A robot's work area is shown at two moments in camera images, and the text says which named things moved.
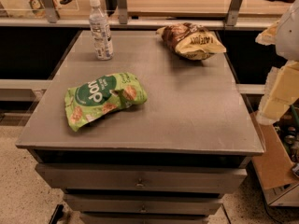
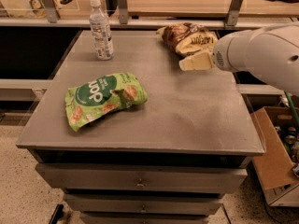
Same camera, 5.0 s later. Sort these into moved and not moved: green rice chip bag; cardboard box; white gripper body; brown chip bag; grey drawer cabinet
Moved: white gripper body
Not moved: grey drawer cabinet; green rice chip bag; cardboard box; brown chip bag
